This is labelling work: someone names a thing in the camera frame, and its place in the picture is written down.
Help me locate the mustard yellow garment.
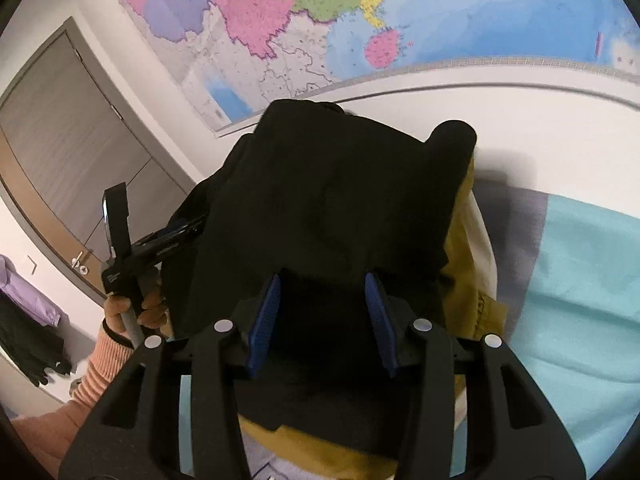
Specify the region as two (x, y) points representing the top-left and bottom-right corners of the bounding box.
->
(239, 155), (509, 480)

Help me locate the person's left hand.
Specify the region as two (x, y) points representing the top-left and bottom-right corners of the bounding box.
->
(102, 291), (169, 344)

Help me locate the person's left forearm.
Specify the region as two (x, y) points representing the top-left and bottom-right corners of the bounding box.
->
(10, 317), (147, 477)

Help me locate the teal grey patterned bed sheet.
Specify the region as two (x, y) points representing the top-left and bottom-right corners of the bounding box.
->
(177, 180), (640, 480)

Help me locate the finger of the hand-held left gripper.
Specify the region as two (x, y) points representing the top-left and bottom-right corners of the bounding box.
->
(102, 183), (133, 262)
(131, 212), (209, 262)

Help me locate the black garment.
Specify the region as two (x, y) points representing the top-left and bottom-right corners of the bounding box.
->
(0, 292), (74, 387)
(160, 99), (479, 456)

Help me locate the purple hanging garment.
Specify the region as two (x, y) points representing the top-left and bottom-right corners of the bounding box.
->
(0, 253), (62, 329)

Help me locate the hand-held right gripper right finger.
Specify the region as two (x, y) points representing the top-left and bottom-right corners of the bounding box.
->
(364, 271), (586, 480)

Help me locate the black hanging garment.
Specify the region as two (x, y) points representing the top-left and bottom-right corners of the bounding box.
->
(0, 292), (74, 387)

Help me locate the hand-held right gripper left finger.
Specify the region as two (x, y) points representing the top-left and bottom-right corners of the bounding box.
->
(59, 272), (284, 480)

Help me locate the colourful wall map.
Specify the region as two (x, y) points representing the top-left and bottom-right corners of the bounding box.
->
(105, 0), (640, 139)

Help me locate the grey door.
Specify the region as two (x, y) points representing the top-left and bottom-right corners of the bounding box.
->
(0, 15), (202, 302)

